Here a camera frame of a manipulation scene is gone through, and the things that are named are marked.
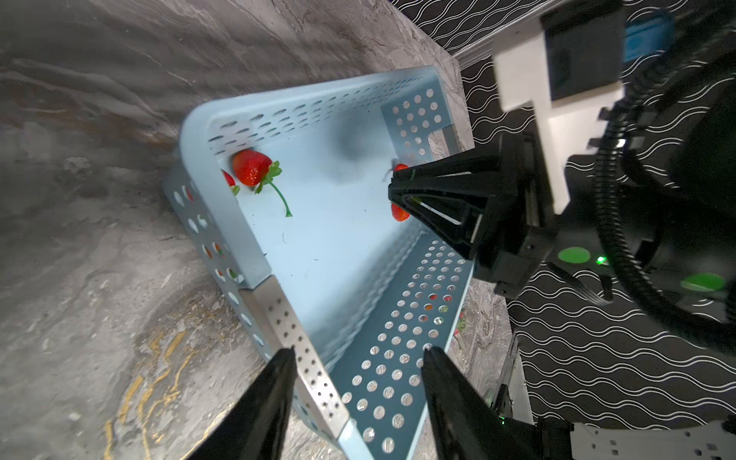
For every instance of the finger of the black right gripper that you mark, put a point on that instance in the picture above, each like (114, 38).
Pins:
(482, 168)
(464, 223)

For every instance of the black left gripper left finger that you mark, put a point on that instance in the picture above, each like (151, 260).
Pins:
(256, 426)

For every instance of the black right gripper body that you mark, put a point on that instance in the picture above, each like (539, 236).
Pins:
(528, 234)

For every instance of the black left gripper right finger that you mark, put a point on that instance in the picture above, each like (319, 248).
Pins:
(463, 426)

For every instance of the light blue perforated plastic basket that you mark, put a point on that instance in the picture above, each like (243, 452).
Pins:
(355, 294)

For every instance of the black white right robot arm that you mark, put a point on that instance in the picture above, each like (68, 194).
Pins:
(672, 248)

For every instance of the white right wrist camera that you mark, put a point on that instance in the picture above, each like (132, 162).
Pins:
(566, 61)

